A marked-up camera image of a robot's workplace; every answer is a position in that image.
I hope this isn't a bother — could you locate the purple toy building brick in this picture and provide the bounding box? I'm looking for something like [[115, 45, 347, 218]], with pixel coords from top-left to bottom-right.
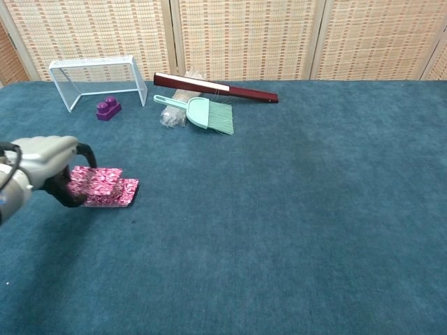
[[95, 96, 123, 122]]

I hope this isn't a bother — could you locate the woven bamboo screen panel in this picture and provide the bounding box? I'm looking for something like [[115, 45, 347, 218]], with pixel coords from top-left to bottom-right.
[[170, 0, 328, 82], [0, 0, 179, 83], [420, 41, 447, 82], [310, 0, 447, 82], [0, 20, 31, 88]]

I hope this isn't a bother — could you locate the dark red folded fan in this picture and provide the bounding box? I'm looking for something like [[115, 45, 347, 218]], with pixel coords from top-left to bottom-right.
[[153, 72, 280, 105]]

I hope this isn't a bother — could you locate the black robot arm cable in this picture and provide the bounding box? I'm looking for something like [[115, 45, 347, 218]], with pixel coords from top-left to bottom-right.
[[0, 141, 23, 192]]

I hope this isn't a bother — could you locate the white wire mesh rack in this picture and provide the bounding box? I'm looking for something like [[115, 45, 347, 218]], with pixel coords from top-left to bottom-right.
[[48, 54, 148, 113]]

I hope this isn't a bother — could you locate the grey black left robot hand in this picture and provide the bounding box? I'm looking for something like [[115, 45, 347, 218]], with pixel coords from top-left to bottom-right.
[[9, 135, 98, 209]]

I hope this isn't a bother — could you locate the clear bag with beige contents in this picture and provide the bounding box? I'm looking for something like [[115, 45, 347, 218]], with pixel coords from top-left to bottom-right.
[[159, 70, 207, 129]]

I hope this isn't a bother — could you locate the mint green hand brush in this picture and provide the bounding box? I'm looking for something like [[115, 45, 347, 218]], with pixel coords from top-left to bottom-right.
[[153, 94, 235, 136]]

